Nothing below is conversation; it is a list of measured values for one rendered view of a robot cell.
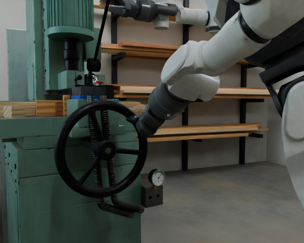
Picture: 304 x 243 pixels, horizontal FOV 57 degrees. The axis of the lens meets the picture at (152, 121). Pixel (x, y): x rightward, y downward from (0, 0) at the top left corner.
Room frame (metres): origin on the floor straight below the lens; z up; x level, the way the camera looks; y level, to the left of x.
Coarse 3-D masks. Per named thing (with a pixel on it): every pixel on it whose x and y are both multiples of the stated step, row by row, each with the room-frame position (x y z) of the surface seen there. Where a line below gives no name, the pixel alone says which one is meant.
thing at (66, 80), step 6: (60, 72) 1.13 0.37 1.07; (66, 72) 1.06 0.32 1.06; (72, 72) 1.07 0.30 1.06; (78, 72) 1.08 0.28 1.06; (60, 78) 1.13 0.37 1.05; (66, 78) 1.06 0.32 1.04; (72, 78) 1.07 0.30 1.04; (60, 84) 1.13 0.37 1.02; (66, 84) 1.06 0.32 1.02; (72, 84) 1.07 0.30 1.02
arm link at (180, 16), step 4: (156, 0) 1.22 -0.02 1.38; (160, 0) 1.21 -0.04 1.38; (164, 0) 1.21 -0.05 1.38; (168, 0) 1.22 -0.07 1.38; (172, 0) 1.22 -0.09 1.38; (176, 0) 1.23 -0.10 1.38; (168, 4) 1.23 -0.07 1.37; (172, 4) 1.23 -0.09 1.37; (176, 4) 1.23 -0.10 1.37; (180, 4) 1.23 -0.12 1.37; (176, 8) 1.25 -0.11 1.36; (180, 8) 1.23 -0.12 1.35; (184, 8) 1.25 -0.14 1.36; (180, 12) 1.24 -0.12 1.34; (184, 12) 1.24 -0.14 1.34; (176, 16) 1.29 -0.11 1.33; (180, 16) 1.24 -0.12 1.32; (184, 16) 1.24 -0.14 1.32; (176, 20) 1.29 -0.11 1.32; (180, 20) 1.25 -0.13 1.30; (184, 20) 1.25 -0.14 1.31
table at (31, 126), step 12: (0, 120) 0.84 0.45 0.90; (12, 120) 0.86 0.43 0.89; (24, 120) 0.87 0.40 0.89; (36, 120) 0.89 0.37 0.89; (48, 120) 0.91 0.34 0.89; (60, 120) 0.93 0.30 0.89; (120, 120) 1.04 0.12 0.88; (0, 132) 0.84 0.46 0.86; (12, 132) 0.86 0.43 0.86; (24, 132) 0.87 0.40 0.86; (36, 132) 0.89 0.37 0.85; (48, 132) 0.91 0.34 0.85; (72, 132) 0.86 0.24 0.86; (84, 132) 0.88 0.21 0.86; (120, 132) 0.94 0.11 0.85
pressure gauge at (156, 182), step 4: (152, 172) 1.05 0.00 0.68; (156, 172) 1.05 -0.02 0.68; (160, 172) 1.06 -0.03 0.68; (148, 176) 1.06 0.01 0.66; (152, 176) 1.04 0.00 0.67; (156, 176) 1.05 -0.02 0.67; (160, 176) 1.06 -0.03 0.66; (164, 176) 1.07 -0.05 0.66; (152, 180) 1.04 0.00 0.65; (156, 180) 1.05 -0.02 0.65; (160, 180) 1.06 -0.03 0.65; (164, 180) 1.07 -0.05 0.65; (152, 184) 1.08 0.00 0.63; (156, 184) 1.05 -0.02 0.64; (160, 184) 1.06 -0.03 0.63; (156, 188) 1.08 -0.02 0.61
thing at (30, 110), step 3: (18, 105) 1.01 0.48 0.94; (21, 105) 1.01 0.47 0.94; (24, 105) 1.02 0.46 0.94; (27, 105) 1.02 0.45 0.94; (30, 105) 1.03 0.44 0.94; (33, 105) 1.03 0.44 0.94; (126, 105) 1.23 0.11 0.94; (129, 105) 1.24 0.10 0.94; (132, 105) 1.24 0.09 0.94; (135, 105) 1.25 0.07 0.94; (27, 108) 1.02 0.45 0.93; (30, 108) 1.03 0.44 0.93; (33, 108) 1.03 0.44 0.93; (27, 111) 1.02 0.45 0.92; (30, 111) 1.03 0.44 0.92; (33, 111) 1.03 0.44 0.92; (27, 114) 1.02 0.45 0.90; (30, 114) 1.03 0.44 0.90; (33, 114) 1.03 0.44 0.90
